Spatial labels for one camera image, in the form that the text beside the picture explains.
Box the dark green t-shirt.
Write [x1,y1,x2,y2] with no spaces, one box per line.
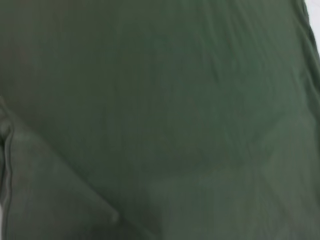
[0,0,320,240]

